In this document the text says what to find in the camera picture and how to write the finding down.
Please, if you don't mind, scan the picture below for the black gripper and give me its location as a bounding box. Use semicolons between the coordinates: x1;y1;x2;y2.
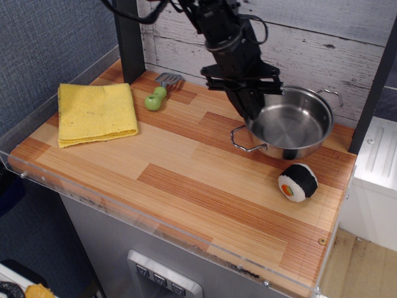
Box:
201;40;285;120

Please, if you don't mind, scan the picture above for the stainless steel pot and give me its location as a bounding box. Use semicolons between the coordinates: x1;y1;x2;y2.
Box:
230;86;344;160

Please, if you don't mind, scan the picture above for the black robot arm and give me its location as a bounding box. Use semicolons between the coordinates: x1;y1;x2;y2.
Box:
179;1;283;120

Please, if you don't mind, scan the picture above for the plush sushi roll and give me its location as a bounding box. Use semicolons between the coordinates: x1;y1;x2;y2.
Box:
278;163;318;202

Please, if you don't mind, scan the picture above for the white side cabinet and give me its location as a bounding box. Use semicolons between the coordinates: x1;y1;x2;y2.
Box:
339;117;396;251

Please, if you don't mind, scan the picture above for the yellow folded cloth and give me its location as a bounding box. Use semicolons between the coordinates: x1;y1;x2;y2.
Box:
58;83;138;148

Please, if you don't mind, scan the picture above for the silver dispenser button panel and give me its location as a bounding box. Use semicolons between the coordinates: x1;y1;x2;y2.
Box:
127;250;203;297

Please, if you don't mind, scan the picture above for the yellow object bottom left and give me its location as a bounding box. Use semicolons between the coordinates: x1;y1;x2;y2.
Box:
25;284;55;298

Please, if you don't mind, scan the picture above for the green handled toy spatula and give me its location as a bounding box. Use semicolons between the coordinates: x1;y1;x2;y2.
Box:
145;73;182;111

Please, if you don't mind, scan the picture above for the black right frame post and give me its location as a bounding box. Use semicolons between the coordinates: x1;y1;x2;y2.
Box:
348;20;396;155

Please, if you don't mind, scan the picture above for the black vertical post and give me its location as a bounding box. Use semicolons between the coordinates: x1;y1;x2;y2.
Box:
115;16;146;84

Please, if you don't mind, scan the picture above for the clear acrylic guard rail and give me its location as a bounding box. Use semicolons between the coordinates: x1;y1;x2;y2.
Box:
0;46;357;298

